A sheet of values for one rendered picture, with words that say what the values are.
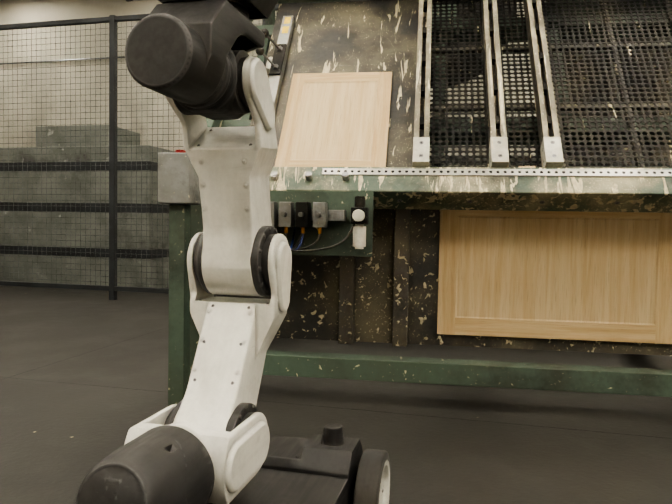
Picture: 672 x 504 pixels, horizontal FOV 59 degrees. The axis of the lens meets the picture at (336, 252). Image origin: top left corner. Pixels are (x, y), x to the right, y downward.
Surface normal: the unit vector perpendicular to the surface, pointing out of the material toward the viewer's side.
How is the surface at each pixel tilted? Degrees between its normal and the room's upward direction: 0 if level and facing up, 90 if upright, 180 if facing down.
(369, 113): 55
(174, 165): 90
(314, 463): 45
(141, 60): 90
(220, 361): 60
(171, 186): 90
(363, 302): 90
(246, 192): 100
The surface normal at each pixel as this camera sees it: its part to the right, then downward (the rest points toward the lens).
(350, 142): -0.11, -0.54
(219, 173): -0.24, 0.21
